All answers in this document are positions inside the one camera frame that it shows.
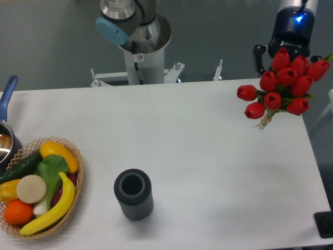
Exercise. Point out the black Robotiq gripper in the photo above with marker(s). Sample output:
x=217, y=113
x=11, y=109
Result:
x=292, y=30

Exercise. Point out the red tulip bouquet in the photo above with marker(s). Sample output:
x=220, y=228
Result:
x=283, y=88

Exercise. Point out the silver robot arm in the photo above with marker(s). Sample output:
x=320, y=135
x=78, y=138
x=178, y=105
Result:
x=133, y=25

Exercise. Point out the black device at edge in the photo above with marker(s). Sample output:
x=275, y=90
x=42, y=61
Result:
x=323, y=222

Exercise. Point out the dark grey ribbed vase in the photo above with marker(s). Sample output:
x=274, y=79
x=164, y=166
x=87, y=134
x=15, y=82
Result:
x=133, y=191

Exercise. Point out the purple red vegetable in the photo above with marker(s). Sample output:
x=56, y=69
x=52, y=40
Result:
x=74, y=178

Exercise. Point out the green bok choy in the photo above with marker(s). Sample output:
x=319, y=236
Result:
x=48, y=169

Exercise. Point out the yellow banana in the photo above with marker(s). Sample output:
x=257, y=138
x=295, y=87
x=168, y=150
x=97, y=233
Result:
x=55, y=213

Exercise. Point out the green cucumber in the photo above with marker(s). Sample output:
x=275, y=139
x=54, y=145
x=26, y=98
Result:
x=22, y=168

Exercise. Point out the beige round disc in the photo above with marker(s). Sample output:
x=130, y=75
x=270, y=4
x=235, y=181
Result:
x=31, y=189

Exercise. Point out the small yellow gourd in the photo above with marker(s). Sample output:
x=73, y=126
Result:
x=8, y=191

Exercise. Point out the orange fruit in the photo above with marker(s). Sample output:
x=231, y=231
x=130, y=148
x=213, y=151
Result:
x=18, y=212

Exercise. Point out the woven wicker basket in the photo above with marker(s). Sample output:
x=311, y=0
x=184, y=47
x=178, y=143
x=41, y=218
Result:
x=27, y=150

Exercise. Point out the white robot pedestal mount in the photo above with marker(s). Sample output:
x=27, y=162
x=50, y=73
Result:
x=141, y=69

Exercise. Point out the blue handled saucepan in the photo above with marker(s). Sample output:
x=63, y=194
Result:
x=10, y=144

